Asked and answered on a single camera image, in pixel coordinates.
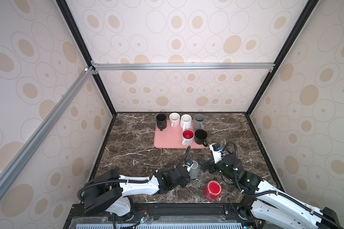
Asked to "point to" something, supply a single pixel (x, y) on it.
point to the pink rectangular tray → (171, 137)
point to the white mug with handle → (186, 121)
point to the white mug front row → (188, 136)
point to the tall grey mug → (198, 119)
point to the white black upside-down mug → (200, 137)
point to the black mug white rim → (161, 121)
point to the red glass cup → (213, 190)
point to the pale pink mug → (174, 119)
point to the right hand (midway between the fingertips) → (205, 155)
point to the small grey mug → (194, 171)
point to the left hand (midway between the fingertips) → (192, 172)
